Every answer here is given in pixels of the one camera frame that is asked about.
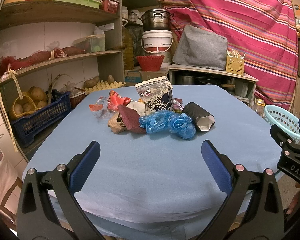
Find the blue plastic shoe cover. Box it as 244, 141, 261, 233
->
139, 110, 196, 140

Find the brown paper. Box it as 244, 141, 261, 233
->
108, 112, 127, 134

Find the clear red candy wrapper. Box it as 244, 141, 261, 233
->
89, 96, 109, 119

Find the maroon scouring pad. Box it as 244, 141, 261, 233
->
117, 105, 146, 134

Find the red plastic wrapper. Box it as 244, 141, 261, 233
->
107, 90, 131, 111

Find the patterned snack bag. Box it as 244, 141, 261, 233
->
135, 76, 173, 114

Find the right human hand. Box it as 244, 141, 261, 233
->
286, 182, 300, 215

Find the light blue laundry basket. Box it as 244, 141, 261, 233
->
263, 105, 300, 143

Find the oil bottle on floor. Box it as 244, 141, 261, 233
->
251, 99, 266, 118

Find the grey low shelf cabinet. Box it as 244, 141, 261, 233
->
168, 64, 258, 107

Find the blue table cloth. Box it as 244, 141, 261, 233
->
28, 85, 282, 239

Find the yellow chopstick holder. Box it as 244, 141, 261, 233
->
225, 49, 245, 75

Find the yellow basket of potatoes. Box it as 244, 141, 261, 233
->
8, 86, 47, 121

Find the dark blue plastic crate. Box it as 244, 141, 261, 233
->
11, 89, 71, 147

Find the striped red curtain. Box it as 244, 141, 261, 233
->
164, 0, 299, 109

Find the yellow egg tray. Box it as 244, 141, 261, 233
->
84, 81, 126, 95

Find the cardboard box under basket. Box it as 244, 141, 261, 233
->
125, 69, 169, 86

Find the red woven basket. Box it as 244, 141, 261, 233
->
136, 55, 164, 72

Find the white plastic bucket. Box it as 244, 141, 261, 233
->
141, 30, 173, 54

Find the clear storage container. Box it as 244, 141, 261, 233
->
73, 34, 106, 53

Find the cooking oil jug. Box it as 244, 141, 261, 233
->
122, 26, 134, 70

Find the steel cooking pot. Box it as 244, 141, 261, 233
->
141, 8, 173, 31

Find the green plastic tray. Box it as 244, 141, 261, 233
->
54, 0, 101, 9

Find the small red basket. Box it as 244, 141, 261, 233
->
101, 0, 120, 14

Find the wooden wall shelf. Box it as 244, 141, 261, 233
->
0, 0, 126, 100

